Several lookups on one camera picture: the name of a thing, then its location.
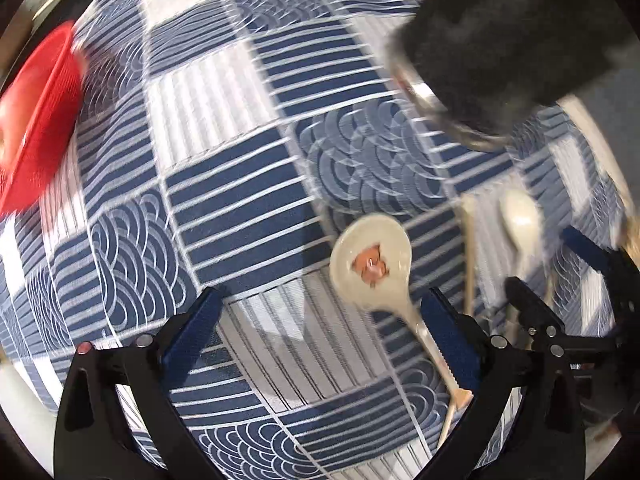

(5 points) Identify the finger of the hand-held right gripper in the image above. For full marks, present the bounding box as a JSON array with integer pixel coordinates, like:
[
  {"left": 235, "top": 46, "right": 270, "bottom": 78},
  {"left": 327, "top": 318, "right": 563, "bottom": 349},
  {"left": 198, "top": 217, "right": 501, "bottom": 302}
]
[
  {"left": 560, "top": 226, "right": 640, "bottom": 311},
  {"left": 504, "top": 276, "right": 572, "bottom": 347}
]

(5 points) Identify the plain white ceramic spoon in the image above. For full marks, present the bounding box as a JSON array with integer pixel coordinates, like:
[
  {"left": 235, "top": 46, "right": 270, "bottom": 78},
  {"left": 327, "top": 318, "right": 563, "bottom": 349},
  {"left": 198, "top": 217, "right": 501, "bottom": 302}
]
[{"left": 499, "top": 189, "right": 545, "bottom": 346}]

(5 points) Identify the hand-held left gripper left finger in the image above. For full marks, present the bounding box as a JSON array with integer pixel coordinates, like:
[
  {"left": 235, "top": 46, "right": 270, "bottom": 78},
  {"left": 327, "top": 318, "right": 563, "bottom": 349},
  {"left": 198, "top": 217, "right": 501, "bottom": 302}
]
[{"left": 54, "top": 286, "right": 224, "bottom": 480}]

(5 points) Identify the blue white patterned tablecloth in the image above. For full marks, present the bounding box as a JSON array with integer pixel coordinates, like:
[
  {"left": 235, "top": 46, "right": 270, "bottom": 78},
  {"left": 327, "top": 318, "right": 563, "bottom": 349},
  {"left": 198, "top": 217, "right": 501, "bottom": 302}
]
[{"left": 0, "top": 0, "right": 631, "bottom": 480}]

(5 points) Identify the ceramic spoon with printed bowl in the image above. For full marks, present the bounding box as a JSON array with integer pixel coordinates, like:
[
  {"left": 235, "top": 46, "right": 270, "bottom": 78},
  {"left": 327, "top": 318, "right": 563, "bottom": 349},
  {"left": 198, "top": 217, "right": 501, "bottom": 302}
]
[{"left": 329, "top": 212, "right": 473, "bottom": 408}]

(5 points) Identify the red plastic basket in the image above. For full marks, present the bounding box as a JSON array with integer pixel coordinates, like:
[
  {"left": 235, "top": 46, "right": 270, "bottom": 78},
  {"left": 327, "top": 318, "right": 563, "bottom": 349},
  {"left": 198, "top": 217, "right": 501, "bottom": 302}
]
[{"left": 0, "top": 20, "right": 86, "bottom": 216}]

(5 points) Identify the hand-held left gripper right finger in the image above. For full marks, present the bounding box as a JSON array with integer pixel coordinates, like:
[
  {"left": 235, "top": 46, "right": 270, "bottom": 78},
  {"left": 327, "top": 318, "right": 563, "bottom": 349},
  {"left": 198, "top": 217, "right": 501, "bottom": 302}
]
[{"left": 420, "top": 287, "right": 587, "bottom": 480}]

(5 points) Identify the black cylindrical utensil holder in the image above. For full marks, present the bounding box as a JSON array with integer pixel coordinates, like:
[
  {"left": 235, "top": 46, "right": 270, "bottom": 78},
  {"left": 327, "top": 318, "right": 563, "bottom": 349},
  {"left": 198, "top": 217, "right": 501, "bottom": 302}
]
[{"left": 387, "top": 0, "right": 640, "bottom": 153}]

